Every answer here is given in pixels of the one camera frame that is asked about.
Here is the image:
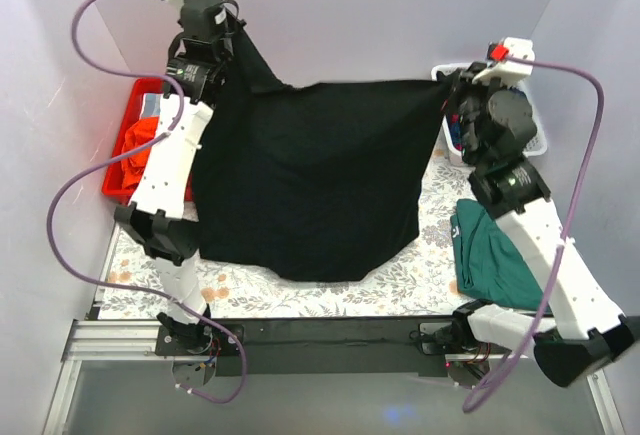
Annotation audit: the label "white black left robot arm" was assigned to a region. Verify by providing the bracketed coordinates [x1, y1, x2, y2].
[115, 0, 233, 355]

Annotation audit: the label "orange t shirt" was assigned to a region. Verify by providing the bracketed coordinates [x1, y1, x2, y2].
[120, 116, 159, 190]

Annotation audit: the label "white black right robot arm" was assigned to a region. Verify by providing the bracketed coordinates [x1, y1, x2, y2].
[443, 60, 639, 387]

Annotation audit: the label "aluminium frame rail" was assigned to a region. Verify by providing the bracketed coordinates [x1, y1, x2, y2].
[45, 320, 624, 434]

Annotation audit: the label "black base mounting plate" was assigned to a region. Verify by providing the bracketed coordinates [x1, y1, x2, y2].
[154, 315, 512, 379]

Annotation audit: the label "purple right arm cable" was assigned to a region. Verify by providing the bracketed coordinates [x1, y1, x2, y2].
[460, 54, 605, 414]

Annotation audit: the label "navy blue t shirt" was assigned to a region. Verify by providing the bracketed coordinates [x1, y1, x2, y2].
[449, 122, 462, 151]

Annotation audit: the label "pastel patterned folded cloth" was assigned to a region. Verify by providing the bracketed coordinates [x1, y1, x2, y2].
[139, 93, 162, 119]

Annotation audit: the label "floral table mat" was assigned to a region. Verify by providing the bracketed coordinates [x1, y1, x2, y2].
[97, 144, 481, 320]

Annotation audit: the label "folded dark green t shirt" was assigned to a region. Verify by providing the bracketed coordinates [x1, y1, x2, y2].
[450, 199, 543, 311]

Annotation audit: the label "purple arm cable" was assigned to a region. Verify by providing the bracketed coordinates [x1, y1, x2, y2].
[460, 54, 605, 414]
[46, 0, 249, 405]

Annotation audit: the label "red plastic tray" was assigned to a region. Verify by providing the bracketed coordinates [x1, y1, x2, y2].
[101, 78, 166, 205]

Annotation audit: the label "white plastic basket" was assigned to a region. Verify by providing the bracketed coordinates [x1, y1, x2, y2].
[430, 62, 548, 167]

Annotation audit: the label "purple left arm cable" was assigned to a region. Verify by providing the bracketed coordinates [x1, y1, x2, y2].
[46, 0, 249, 405]

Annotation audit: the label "black t shirt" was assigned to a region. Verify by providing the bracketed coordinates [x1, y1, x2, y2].
[192, 32, 450, 282]

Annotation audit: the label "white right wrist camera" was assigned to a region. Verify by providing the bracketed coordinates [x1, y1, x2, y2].
[472, 37, 535, 87]

